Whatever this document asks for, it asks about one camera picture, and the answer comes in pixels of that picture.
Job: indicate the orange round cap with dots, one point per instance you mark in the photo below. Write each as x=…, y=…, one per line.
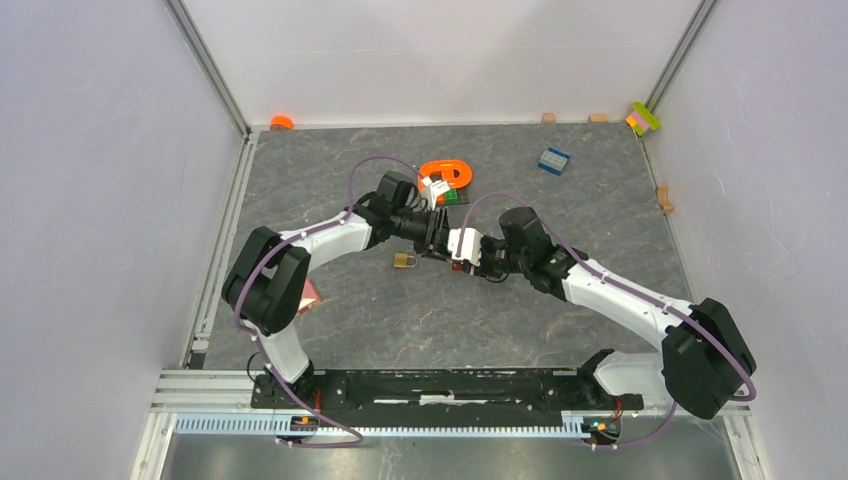
x=281, y=122

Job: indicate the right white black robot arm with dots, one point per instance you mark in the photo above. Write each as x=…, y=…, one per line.
x=701, y=361

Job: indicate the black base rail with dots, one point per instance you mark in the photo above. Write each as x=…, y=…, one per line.
x=445, y=398

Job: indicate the red wooden box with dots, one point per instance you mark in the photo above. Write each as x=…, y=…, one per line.
x=310, y=297

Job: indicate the blue toy brick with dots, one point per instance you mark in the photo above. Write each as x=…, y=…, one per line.
x=553, y=161

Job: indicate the brass padlock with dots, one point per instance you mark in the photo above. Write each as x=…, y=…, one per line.
x=404, y=261

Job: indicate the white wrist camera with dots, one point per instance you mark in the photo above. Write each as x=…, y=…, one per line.
x=464, y=245
x=430, y=190

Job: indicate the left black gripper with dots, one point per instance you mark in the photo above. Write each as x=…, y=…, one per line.
x=434, y=241

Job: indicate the multicolour toy brick stack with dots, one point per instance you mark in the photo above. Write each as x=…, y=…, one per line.
x=641, y=120

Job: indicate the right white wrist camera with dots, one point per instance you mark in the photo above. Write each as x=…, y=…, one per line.
x=464, y=245

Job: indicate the curved wooden block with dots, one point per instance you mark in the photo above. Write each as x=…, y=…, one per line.
x=664, y=199

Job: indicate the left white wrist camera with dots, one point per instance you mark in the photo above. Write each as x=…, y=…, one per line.
x=430, y=190

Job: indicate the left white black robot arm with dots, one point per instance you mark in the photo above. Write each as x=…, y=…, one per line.
x=265, y=285

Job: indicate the dark flat base plate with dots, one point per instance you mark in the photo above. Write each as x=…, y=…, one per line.
x=464, y=199

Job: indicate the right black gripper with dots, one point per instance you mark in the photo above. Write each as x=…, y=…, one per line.
x=483, y=270

